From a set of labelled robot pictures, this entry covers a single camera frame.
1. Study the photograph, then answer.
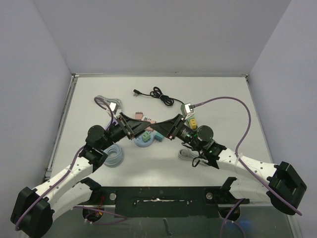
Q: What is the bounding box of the white USB power strip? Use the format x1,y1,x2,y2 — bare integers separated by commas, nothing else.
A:
142,117,155,123

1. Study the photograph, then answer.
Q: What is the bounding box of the pink charger near strip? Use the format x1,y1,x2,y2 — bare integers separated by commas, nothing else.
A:
135,112,144,120

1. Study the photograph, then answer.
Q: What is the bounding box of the grey cable bundle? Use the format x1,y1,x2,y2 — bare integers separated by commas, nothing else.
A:
94,95,122,110

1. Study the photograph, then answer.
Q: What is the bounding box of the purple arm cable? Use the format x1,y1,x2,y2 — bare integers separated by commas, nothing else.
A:
14,97,128,231
194,96,303,238

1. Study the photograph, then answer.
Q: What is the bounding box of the black coiled power cord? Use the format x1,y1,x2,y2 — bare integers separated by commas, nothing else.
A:
133,86,185,108

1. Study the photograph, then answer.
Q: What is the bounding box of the round blue power socket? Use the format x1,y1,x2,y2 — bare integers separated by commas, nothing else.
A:
133,134,154,148

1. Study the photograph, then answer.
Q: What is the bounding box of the aluminium frame rail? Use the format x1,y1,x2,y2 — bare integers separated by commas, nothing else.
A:
18,226,32,238

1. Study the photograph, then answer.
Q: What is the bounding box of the green power strip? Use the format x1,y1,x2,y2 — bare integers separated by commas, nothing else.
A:
180,104,191,117

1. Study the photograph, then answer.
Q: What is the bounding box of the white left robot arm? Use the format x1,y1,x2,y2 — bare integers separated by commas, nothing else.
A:
10,113,151,238

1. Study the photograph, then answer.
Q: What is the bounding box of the coiled blue power cord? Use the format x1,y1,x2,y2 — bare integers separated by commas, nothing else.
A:
103,145,124,169

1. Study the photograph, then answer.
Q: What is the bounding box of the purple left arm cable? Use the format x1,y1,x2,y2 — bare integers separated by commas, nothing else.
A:
14,97,128,231

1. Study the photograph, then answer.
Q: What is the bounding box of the white coiled strip cord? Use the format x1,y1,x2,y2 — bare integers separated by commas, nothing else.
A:
178,148,209,164

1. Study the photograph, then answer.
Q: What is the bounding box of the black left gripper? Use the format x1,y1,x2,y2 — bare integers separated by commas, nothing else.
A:
100,113,151,151

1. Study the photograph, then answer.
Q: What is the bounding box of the small pink charger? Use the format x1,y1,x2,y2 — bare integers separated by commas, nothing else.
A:
145,120,156,132

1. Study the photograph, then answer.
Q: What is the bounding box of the mint green charger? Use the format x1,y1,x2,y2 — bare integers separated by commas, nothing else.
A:
141,131,152,142

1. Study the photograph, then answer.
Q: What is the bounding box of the yellow charger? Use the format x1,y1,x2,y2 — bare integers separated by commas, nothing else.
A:
189,118,197,130

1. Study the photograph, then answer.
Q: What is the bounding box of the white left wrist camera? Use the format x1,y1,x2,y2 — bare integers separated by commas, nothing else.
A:
108,102,119,115

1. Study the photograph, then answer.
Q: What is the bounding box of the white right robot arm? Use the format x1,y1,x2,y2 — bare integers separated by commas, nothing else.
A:
151,114,307,215

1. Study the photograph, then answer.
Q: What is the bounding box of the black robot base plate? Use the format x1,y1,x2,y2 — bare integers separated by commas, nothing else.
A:
82,186,238,218

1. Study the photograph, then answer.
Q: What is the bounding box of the teal charger dark base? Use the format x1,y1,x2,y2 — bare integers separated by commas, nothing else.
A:
154,133,163,142

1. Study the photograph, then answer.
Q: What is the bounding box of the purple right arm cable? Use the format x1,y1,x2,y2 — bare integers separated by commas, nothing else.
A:
194,96,303,238

